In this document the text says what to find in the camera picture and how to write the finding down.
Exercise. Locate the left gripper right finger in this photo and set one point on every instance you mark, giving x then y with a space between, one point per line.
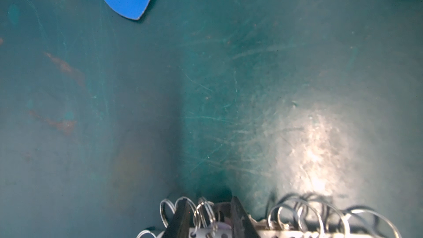
242 226

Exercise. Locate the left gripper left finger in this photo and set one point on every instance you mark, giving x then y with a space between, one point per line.
178 226

